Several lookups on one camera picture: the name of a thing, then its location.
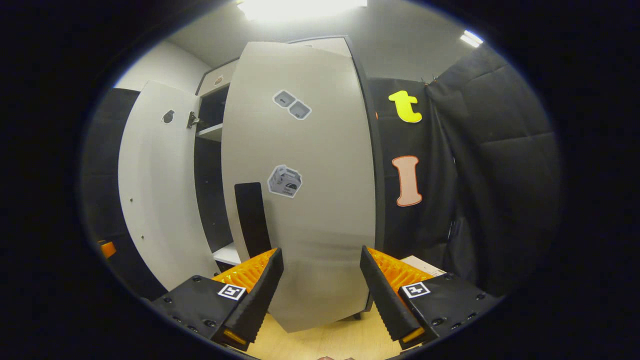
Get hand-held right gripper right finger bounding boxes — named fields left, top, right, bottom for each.
left=359, top=245, right=504, bottom=350

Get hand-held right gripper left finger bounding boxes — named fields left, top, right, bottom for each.
left=150, top=247, right=285, bottom=347

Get grey shoe cabinet door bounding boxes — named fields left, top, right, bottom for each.
left=118, top=81, right=222, bottom=292
left=221, top=41, right=377, bottom=334

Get grey shoe cabinet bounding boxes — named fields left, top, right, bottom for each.
left=192, top=35, right=387, bottom=322

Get white printed box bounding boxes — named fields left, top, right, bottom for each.
left=400, top=255, right=447, bottom=279

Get black backdrop cloth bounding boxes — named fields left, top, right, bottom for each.
left=367, top=76, right=459, bottom=267

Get black quilted cloth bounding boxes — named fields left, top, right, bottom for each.
left=424, top=44, right=562, bottom=297

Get small ceiling light panel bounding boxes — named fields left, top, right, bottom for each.
left=459, top=29, right=485, bottom=49

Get large ceiling light panel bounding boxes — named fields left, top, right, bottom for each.
left=236, top=0, right=369, bottom=22

